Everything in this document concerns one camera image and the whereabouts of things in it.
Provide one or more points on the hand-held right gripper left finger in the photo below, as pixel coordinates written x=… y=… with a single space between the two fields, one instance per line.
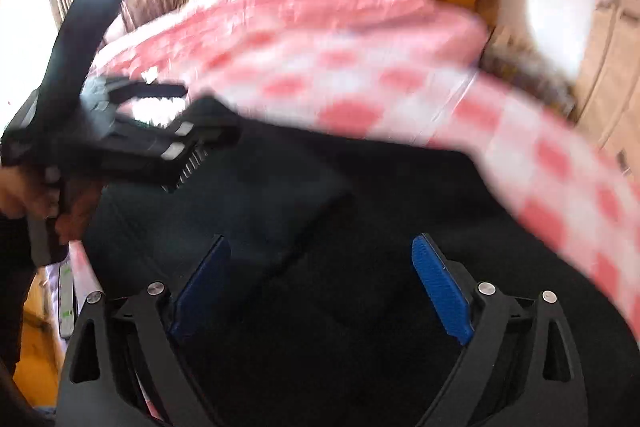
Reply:
x=200 y=292

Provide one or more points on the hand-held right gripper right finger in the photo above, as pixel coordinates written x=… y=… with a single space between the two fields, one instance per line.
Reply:
x=440 y=292

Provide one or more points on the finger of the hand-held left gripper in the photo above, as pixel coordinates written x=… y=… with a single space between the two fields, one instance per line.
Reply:
x=150 y=90
x=210 y=122

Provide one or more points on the black pants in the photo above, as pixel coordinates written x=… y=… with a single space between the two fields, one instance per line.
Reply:
x=325 y=257

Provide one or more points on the person's left forearm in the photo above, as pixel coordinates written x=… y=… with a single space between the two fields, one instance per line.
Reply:
x=12 y=287

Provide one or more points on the person's left hand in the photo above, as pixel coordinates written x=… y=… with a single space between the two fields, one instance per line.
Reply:
x=15 y=192

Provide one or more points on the pink quilt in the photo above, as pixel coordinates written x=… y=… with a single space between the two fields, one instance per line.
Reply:
x=225 y=17

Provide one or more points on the white flat object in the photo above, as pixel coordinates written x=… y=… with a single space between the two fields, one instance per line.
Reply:
x=66 y=302

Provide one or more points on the pink checked bed sheet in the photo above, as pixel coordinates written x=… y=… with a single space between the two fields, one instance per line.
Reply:
x=400 y=72

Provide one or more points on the nightstand with floral cloth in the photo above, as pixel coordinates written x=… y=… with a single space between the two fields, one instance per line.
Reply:
x=530 y=77

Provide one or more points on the light wooden wardrobe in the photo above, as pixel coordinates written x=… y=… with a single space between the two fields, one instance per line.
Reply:
x=615 y=57

